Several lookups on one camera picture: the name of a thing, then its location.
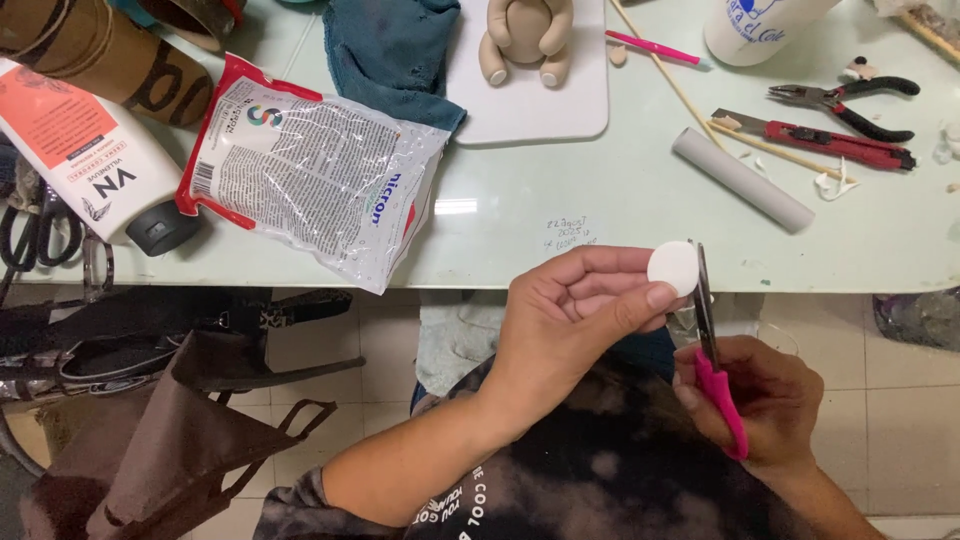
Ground person's right hand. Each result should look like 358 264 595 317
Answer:
672 334 826 483

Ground person's left hand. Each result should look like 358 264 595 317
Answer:
486 245 688 445

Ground pink-handled scissors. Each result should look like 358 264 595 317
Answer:
687 240 750 462

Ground white clay disc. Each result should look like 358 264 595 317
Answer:
646 240 702 299

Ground white cloth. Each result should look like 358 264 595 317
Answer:
414 291 511 397

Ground black tie-dye shirt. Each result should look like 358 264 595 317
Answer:
253 351 820 540

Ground white clay scraps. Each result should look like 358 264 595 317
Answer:
813 172 862 202

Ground white work board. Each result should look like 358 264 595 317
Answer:
447 0 610 146

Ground grey tube roller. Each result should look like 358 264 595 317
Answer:
671 126 816 234

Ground short wooden stick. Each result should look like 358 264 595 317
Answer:
707 120 858 185

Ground red utility knife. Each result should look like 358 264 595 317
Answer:
711 108 918 173

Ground long wooden skewer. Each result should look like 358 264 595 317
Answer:
607 0 726 151

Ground red and white plastic packet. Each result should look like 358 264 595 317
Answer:
174 52 452 296

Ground beige clay figure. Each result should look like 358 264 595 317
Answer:
478 0 576 88

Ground pink modelling tool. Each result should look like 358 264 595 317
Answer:
604 29 702 66

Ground teal cloth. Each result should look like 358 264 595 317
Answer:
322 0 468 134

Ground small clay figure piece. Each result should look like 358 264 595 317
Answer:
840 56 879 83

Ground white bottle with blue print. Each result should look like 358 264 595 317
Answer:
703 0 843 68

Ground wooden rod with plastic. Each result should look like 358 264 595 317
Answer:
873 0 960 65

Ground brown fabric bag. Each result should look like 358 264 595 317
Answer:
18 330 339 540

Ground white tube with black cap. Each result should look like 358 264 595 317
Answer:
0 57 202 258

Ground brown cardboard rolls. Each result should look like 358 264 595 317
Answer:
0 0 247 129

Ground black-handled pliers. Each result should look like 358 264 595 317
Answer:
767 75 921 144

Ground black bag with straps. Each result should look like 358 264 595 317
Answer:
0 286 367 402

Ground black-handled scissors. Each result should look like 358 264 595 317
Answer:
0 183 85 286

